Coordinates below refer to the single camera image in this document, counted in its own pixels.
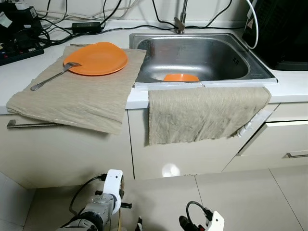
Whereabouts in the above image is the orange plastic bowl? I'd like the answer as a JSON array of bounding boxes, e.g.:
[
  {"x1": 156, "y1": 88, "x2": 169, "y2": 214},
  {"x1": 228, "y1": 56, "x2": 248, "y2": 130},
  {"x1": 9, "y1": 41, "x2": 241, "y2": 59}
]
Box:
[{"x1": 163, "y1": 73, "x2": 200, "y2": 82}]

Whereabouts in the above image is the silver metal fork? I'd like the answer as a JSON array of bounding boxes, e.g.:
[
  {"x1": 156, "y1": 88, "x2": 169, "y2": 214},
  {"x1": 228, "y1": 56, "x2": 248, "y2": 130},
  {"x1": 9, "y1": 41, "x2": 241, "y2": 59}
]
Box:
[{"x1": 30, "y1": 61, "x2": 82, "y2": 91}]

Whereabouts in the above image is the black kitchen appliance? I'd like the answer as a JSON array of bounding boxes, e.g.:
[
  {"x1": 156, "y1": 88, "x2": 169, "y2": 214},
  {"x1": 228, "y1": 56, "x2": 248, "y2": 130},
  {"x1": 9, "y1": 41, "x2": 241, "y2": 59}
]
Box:
[{"x1": 242, "y1": 0, "x2": 308, "y2": 72}]

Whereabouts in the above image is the cream cabinet door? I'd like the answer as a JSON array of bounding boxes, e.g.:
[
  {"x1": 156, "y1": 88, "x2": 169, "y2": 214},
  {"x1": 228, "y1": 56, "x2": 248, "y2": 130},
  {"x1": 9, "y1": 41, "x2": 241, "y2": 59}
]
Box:
[
  {"x1": 0, "y1": 108, "x2": 135, "y2": 189},
  {"x1": 126, "y1": 108, "x2": 270, "y2": 180}
]

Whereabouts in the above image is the cream drawer front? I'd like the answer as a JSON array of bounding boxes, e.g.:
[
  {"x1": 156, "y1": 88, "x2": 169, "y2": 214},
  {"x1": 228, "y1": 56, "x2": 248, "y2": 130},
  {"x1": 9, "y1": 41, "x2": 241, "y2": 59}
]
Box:
[
  {"x1": 267, "y1": 102, "x2": 308, "y2": 123},
  {"x1": 222, "y1": 119, "x2": 308, "y2": 173}
]

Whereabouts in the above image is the stainless steel sink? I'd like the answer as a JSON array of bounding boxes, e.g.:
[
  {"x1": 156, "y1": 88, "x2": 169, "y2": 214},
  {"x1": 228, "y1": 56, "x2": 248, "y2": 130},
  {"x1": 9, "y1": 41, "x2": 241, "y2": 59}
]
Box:
[{"x1": 129, "y1": 32, "x2": 279, "y2": 92}]

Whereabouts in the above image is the black power adapter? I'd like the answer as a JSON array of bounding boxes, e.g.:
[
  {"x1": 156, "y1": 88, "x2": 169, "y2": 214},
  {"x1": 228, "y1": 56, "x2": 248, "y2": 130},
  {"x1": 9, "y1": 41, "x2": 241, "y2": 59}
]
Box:
[{"x1": 71, "y1": 21, "x2": 103, "y2": 34}]

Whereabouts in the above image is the black power strip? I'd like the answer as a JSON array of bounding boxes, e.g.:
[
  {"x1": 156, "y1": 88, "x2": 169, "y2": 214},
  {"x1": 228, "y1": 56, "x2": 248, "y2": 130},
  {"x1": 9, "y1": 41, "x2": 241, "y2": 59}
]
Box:
[{"x1": 0, "y1": 41, "x2": 45, "y2": 66}]

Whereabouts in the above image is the metal faucet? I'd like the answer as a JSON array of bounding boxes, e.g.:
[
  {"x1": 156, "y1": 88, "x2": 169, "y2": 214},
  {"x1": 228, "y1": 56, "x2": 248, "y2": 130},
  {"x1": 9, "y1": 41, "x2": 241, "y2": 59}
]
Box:
[{"x1": 173, "y1": 0, "x2": 189, "y2": 34}]

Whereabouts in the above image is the black charging device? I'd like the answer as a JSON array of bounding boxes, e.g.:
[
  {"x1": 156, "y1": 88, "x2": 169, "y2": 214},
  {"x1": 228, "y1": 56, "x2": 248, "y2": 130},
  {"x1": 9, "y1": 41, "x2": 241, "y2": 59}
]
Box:
[{"x1": 0, "y1": 4, "x2": 41, "y2": 46}]

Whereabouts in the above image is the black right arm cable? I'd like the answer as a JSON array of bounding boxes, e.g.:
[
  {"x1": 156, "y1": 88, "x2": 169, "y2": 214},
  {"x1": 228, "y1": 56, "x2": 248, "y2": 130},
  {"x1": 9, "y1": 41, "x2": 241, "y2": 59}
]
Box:
[{"x1": 186, "y1": 201, "x2": 212, "y2": 222}]

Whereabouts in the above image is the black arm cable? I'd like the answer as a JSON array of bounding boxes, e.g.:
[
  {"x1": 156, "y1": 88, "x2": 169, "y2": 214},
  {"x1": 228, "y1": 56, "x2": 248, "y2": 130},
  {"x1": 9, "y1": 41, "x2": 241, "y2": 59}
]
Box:
[
  {"x1": 186, "y1": 201, "x2": 212, "y2": 222},
  {"x1": 69, "y1": 174, "x2": 106, "y2": 217}
]

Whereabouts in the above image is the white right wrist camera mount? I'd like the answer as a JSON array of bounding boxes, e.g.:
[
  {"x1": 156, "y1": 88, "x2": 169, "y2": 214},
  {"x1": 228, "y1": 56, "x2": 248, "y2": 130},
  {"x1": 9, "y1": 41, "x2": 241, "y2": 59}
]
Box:
[{"x1": 206, "y1": 211, "x2": 225, "y2": 231}]

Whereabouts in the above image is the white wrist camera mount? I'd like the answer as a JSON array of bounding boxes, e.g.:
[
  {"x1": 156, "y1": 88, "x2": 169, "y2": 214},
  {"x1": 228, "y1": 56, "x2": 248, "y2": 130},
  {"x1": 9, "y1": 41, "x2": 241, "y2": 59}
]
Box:
[
  {"x1": 206, "y1": 211, "x2": 225, "y2": 231},
  {"x1": 102, "y1": 169, "x2": 125, "y2": 208}
]

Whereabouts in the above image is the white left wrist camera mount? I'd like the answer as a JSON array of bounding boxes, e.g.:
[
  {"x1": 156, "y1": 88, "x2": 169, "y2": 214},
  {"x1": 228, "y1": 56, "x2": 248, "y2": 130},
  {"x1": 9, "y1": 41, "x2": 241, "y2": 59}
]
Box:
[{"x1": 102, "y1": 169, "x2": 125, "y2": 208}]

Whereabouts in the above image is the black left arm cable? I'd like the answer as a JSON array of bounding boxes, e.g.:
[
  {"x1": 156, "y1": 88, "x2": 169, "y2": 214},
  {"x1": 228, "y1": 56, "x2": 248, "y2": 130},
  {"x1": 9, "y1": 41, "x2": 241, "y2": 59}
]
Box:
[{"x1": 69, "y1": 174, "x2": 106, "y2": 217}]

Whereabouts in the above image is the white wrapped cabinet handle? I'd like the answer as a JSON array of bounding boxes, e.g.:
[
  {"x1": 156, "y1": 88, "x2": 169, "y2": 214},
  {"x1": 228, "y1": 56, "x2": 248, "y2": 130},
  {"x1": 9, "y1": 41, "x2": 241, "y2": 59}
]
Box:
[{"x1": 232, "y1": 103, "x2": 279, "y2": 140}]

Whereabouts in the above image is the silver drawer handle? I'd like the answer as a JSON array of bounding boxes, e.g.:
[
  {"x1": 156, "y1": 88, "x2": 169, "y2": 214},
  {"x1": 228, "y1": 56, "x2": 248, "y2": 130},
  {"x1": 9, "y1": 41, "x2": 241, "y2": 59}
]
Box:
[{"x1": 285, "y1": 151, "x2": 308, "y2": 159}]

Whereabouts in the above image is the metal bar cabinet handle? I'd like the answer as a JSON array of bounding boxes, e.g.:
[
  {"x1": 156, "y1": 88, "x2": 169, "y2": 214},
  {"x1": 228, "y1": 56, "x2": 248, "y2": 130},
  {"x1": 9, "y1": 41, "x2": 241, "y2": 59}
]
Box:
[{"x1": 6, "y1": 119, "x2": 61, "y2": 129}]

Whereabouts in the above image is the black adapter cable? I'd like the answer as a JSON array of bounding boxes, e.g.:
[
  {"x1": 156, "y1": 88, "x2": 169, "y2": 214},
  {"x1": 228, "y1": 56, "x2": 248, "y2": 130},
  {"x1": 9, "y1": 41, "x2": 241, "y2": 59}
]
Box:
[{"x1": 101, "y1": 24, "x2": 176, "y2": 34}]

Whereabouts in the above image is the black wall cable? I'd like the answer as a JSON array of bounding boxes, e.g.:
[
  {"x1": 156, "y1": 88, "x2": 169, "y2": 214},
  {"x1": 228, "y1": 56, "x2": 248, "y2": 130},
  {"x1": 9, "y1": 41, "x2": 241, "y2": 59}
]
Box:
[
  {"x1": 152, "y1": 0, "x2": 176, "y2": 27},
  {"x1": 185, "y1": 0, "x2": 232, "y2": 28}
]

